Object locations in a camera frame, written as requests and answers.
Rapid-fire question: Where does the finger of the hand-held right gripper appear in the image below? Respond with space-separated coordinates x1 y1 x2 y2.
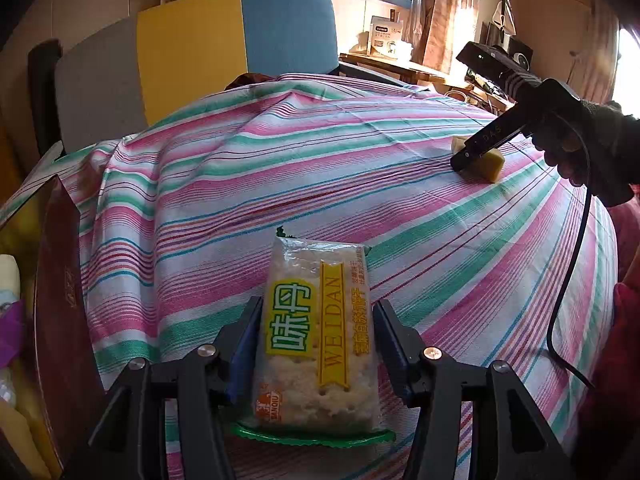
449 107 536 173
456 41 543 98

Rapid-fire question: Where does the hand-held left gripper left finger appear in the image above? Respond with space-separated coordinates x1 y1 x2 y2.
62 296 264 480

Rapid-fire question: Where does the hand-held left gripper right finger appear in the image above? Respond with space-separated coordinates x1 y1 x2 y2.
372 299 578 480

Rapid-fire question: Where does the yellow sponge cake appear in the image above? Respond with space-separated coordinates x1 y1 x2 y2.
451 135 505 182

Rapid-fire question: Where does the yellow label cracker packet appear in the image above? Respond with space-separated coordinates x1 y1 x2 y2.
231 226 396 447

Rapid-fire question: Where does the gold tin box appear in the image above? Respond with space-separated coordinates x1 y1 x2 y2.
0 174 108 480

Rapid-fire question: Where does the purple snack packet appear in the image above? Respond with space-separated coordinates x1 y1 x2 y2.
0 300 26 368

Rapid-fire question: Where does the white plastic wad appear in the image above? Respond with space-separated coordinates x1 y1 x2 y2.
0 367 17 408

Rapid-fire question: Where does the pale sock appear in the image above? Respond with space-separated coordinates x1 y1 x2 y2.
0 254 22 306

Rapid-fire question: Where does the person's right hand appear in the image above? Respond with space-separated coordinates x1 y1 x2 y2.
532 100 640 208

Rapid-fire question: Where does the black stereo speaker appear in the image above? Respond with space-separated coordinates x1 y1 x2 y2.
482 20 533 68

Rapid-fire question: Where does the sheer pink curtain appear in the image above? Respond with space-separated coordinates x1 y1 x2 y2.
570 0 621 103

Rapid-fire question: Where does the white printed carton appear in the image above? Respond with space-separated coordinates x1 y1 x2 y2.
369 8 413 58

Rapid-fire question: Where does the wooden desk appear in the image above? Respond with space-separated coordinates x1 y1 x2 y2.
339 52 516 111

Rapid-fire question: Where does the striped pink green tablecloth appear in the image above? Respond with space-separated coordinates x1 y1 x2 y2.
0 72 621 480

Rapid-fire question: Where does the person's pink garment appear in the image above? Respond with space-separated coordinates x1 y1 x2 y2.
582 200 640 480

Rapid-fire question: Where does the dark red cloth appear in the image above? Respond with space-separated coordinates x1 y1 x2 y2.
227 72 273 90

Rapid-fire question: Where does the grey yellow blue chair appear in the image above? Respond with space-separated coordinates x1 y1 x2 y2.
50 0 401 156

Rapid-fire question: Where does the black rolled mat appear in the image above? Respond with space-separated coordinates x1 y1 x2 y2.
27 40 64 157

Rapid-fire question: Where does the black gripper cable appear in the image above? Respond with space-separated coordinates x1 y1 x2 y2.
546 125 597 388

